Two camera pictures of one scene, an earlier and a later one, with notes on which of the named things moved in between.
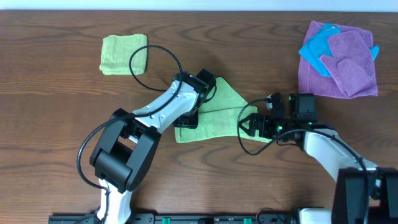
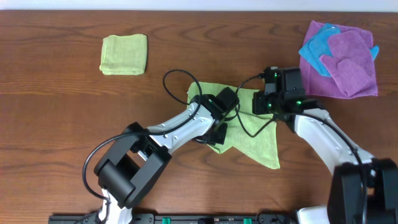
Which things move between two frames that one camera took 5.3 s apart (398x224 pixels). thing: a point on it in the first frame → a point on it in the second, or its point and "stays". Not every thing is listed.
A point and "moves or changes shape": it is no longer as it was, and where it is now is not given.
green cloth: (221, 116) moves or changes shape
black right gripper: (258, 125) → (259, 104)
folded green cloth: (117, 51) stays
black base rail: (185, 218) stays
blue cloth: (318, 46) stays
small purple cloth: (351, 62) stays
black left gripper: (185, 120) → (216, 134)
